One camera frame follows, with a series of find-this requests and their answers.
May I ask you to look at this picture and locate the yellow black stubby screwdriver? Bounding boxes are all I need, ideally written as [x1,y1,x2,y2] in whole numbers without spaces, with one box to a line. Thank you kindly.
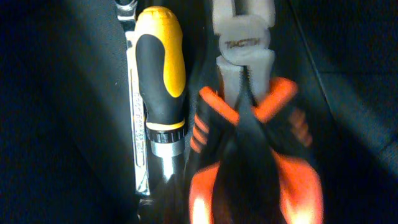
[135,6,187,181]

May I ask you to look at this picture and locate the orange black long-nose pliers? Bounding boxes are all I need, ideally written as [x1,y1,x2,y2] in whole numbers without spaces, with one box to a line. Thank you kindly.
[185,1,323,223]

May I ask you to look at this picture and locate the chrome ratchet wrench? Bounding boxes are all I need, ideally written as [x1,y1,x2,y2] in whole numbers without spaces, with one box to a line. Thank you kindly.
[115,0,150,197]

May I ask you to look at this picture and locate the black open gift box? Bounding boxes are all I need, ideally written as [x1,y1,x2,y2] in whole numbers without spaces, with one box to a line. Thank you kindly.
[1,0,397,223]

